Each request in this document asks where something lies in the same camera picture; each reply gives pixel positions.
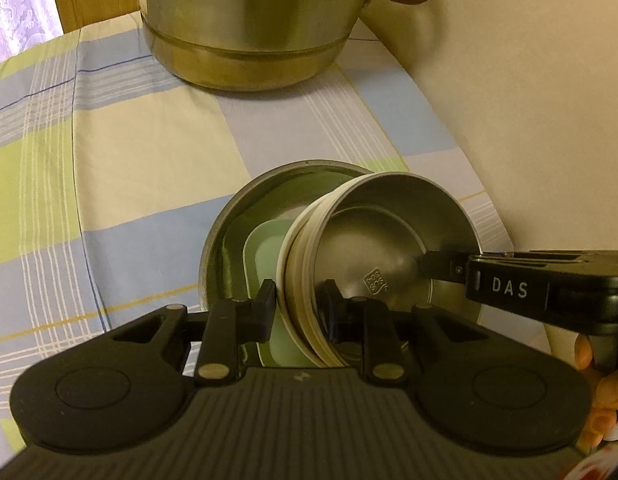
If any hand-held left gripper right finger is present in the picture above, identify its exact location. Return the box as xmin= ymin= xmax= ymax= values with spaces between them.
xmin=321 ymin=279 xmax=483 ymax=388

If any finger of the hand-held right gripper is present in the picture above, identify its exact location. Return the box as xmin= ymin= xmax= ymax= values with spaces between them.
xmin=418 ymin=251 xmax=470 ymax=285

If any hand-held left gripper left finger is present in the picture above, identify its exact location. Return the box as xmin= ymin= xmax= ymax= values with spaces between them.
xmin=112 ymin=279 xmax=278 ymax=388

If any cream round bowl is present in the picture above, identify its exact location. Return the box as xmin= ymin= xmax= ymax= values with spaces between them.
xmin=276 ymin=174 xmax=385 ymax=368

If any green square plate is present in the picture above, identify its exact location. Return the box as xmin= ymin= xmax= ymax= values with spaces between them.
xmin=242 ymin=217 xmax=315 ymax=367

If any small stainless steel bowl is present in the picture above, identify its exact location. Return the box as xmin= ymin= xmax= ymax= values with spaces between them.
xmin=309 ymin=171 xmax=484 ymax=356

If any large stainless steel basin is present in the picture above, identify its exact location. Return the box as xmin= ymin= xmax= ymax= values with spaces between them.
xmin=199 ymin=160 xmax=377 ymax=361

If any person's right hand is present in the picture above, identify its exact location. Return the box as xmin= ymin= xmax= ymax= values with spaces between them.
xmin=574 ymin=334 xmax=618 ymax=454

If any red and white object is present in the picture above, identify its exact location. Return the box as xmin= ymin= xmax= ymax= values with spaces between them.
xmin=571 ymin=420 xmax=618 ymax=480

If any checked pastel tablecloth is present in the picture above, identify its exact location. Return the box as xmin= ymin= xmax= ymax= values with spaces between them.
xmin=0 ymin=22 xmax=514 ymax=456

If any stainless steel steamer pot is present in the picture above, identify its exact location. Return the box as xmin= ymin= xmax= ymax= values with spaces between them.
xmin=92 ymin=0 xmax=436 ymax=92

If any purple lace curtain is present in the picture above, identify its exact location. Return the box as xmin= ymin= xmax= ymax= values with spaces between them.
xmin=0 ymin=0 xmax=62 ymax=68

